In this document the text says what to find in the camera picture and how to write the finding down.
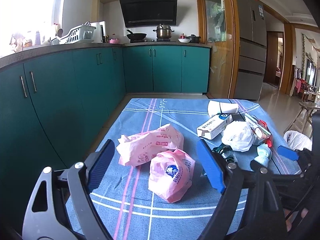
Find white blue cardboard box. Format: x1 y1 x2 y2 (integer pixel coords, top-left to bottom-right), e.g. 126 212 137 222
197 114 233 140

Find white bag-lined trash bin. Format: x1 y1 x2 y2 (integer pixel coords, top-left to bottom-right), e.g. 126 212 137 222
283 130 312 151

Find teal lower kitchen cabinets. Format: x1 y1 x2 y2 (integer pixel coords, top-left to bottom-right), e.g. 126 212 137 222
0 45 211 230

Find dark green foil wrapper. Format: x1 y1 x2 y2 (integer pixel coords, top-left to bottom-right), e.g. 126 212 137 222
212 143 238 164

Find light blue cloth wipe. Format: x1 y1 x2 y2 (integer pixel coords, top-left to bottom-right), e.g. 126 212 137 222
254 144 272 168

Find wooden stool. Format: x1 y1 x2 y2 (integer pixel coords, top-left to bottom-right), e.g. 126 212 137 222
284 101 319 134

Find crumpled white plastic bag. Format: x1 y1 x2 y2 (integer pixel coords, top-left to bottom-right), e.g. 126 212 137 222
221 121 254 152

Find bundled pink plastic bag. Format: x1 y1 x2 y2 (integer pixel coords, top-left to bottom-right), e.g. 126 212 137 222
148 149 195 203

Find red white snack wrapper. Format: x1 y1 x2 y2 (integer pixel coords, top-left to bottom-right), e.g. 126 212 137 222
245 113 273 148

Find flat pink plastic bag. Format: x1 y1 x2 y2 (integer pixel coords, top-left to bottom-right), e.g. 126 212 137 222
116 124 184 167

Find blue plaid tablecloth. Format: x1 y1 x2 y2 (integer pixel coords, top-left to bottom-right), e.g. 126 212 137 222
89 98 300 239

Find small black lidded pot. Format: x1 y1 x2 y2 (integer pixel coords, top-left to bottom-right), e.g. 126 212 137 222
185 34 201 44

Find white bowl on counter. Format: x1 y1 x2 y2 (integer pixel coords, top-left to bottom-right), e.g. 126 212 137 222
178 38 191 43

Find pink container on counter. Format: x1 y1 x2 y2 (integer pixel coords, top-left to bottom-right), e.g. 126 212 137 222
109 38 120 44

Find white dish drying rack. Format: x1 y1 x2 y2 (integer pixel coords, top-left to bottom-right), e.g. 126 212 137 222
50 22 96 46

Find black wok pan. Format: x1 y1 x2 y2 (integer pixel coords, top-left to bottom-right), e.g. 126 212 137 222
126 29 147 41

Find wooden glass sliding door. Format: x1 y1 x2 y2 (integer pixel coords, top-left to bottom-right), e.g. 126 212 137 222
197 0 240 99

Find grey multi-door refrigerator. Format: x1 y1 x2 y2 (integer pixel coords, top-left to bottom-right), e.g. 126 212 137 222
234 0 267 100

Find stainless steel stock pot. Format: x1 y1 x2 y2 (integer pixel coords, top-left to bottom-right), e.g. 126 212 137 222
153 24 175 39

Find black range hood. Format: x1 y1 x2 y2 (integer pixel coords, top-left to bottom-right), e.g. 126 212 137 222
119 0 177 28

